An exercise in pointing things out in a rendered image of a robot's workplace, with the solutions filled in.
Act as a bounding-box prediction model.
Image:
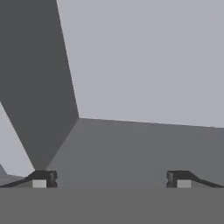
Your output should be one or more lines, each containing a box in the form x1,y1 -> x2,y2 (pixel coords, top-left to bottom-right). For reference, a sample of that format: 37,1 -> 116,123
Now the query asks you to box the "grey kitchen counter block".
0,0 -> 224,189

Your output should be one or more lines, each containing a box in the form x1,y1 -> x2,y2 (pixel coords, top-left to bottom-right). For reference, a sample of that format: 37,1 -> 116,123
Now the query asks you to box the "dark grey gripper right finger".
165,170 -> 224,189

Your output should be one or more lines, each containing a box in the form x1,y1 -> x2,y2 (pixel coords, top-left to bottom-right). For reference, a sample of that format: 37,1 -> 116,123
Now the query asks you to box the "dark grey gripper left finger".
0,170 -> 58,189

